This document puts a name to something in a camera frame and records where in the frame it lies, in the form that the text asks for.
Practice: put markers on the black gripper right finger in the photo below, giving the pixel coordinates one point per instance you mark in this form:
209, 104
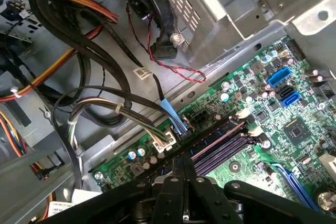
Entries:
202, 203

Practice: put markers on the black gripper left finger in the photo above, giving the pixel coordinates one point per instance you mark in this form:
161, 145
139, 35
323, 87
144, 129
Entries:
170, 203

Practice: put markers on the RAM slot with black clips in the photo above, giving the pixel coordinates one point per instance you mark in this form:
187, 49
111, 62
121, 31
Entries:
225, 160
220, 144

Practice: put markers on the RAM slot with white clips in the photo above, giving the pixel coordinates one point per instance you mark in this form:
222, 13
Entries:
242, 114
223, 152

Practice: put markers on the green motherboard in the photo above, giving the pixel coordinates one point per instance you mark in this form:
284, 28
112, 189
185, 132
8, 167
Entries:
244, 161

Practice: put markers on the black power socket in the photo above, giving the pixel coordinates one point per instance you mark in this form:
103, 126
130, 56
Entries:
198, 117

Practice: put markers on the white paper label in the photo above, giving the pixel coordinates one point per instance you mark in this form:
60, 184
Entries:
81, 195

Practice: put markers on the blue expansion slot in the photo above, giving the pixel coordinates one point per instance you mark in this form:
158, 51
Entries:
294, 184

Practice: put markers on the black chipset chip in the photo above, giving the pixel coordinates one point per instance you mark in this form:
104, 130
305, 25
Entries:
296, 129

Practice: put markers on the white barcode label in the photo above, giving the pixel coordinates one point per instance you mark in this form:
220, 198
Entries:
141, 73

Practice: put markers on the blue board header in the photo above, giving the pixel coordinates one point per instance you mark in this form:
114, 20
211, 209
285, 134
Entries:
278, 79

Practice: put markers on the metal drive cage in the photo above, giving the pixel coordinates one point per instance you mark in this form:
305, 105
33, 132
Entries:
23, 176

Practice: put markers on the black PC case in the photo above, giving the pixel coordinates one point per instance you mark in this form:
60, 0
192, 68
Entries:
218, 48

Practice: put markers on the black pin header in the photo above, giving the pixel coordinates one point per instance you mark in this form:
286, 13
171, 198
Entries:
296, 49

